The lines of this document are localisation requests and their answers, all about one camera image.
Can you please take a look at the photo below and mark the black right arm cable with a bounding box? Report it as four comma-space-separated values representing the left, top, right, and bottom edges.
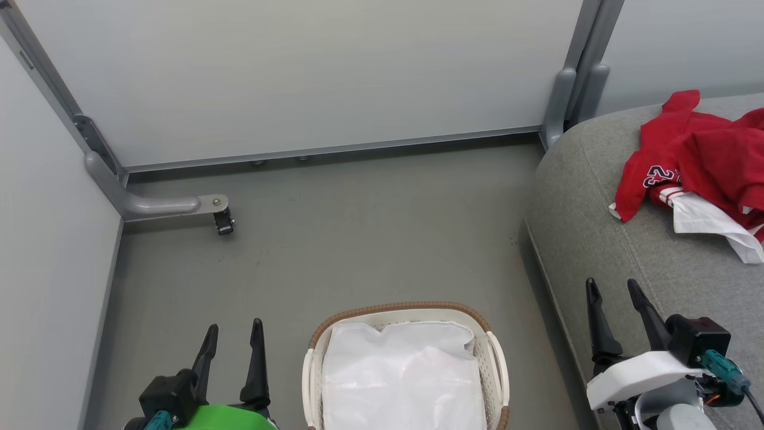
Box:
701, 349, 764, 423

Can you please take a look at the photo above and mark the grey partition support foot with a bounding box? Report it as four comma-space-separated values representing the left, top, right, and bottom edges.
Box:
85, 150, 230, 223

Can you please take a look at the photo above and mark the white cloth in basket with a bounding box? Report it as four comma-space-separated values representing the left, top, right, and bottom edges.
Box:
322, 321, 488, 430

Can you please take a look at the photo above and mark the grey slanted partition post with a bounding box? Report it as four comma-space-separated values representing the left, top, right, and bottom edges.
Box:
0, 0, 129, 181

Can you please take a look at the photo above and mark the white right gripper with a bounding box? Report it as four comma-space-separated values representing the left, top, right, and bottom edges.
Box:
586, 278, 712, 414

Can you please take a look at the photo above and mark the grey fabric sofa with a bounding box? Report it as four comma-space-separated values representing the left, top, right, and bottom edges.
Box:
524, 93, 764, 430

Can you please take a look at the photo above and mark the white basket with brown rim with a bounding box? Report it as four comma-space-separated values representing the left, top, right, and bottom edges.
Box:
301, 302, 511, 430

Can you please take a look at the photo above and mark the red jersey clothing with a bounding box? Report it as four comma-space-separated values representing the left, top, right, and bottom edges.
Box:
609, 90, 764, 265

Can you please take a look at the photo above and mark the grey partition bottom rail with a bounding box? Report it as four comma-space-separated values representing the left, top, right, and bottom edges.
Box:
122, 124, 545, 174

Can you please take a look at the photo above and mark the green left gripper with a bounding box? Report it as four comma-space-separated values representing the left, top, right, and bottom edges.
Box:
122, 318, 279, 430

